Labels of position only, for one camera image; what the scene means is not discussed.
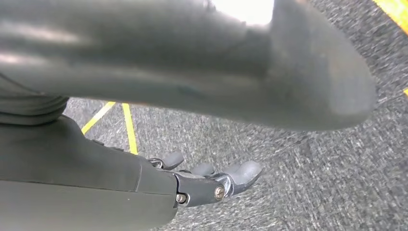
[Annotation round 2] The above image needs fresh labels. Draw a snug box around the yellow floor tape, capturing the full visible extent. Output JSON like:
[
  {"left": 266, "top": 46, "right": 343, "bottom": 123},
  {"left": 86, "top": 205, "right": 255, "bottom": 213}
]
[
  {"left": 81, "top": 101, "right": 139, "bottom": 155},
  {"left": 372, "top": 0, "right": 408, "bottom": 35}
]

